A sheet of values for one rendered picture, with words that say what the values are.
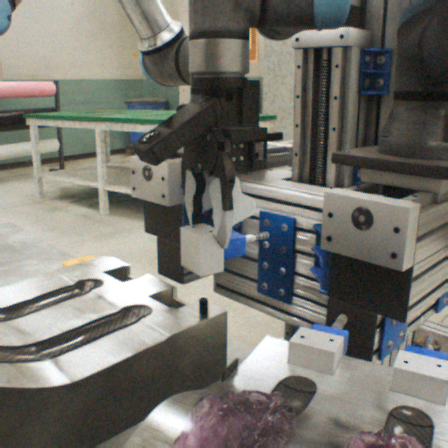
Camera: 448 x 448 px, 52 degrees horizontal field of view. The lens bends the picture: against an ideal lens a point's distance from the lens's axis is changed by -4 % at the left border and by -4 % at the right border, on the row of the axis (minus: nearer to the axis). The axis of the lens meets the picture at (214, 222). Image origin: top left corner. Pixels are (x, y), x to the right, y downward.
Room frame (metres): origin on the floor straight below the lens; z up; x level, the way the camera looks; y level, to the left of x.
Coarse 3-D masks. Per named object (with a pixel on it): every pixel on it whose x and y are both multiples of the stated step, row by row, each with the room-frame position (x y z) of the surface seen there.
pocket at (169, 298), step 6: (174, 288) 0.57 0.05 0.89; (150, 294) 0.54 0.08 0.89; (156, 294) 0.55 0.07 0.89; (162, 294) 0.56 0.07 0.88; (168, 294) 0.56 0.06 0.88; (174, 294) 0.57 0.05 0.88; (156, 300) 0.55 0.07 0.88; (162, 300) 0.56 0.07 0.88; (168, 300) 0.56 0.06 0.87; (174, 300) 0.56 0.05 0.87; (180, 300) 0.56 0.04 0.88; (198, 300) 0.53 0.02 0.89; (168, 306) 0.56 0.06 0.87; (174, 306) 0.56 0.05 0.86; (180, 306) 0.56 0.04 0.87
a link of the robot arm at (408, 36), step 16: (432, 0) 0.72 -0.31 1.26; (400, 16) 0.78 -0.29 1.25; (416, 16) 0.73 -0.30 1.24; (432, 16) 0.70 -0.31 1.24; (400, 32) 0.76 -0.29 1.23; (416, 32) 0.72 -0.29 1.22; (400, 48) 0.76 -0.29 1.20; (416, 48) 0.71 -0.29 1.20; (400, 64) 0.76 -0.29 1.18; (416, 64) 0.71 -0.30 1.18; (400, 80) 0.75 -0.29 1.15; (416, 80) 0.73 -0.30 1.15; (432, 80) 0.70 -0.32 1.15
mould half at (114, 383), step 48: (48, 288) 0.57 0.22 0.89; (144, 288) 0.56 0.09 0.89; (0, 336) 0.44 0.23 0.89; (48, 336) 0.45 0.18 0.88; (144, 336) 0.45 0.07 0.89; (192, 336) 0.47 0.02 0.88; (0, 384) 0.33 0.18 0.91; (48, 384) 0.35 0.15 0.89; (96, 384) 0.38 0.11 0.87; (144, 384) 0.42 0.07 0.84; (192, 384) 0.46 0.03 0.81; (0, 432) 0.32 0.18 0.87; (48, 432) 0.35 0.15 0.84; (96, 432) 0.38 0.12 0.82
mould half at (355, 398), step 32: (256, 352) 0.47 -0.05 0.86; (288, 352) 0.47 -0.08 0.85; (224, 384) 0.40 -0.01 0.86; (256, 384) 0.41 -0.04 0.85; (320, 384) 0.40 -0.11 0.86; (352, 384) 0.40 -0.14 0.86; (384, 384) 0.40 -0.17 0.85; (160, 416) 0.30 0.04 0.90; (320, 416) 0.35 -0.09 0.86; (352, 416) 0.35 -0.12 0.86; (384, 416) 0.35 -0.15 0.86
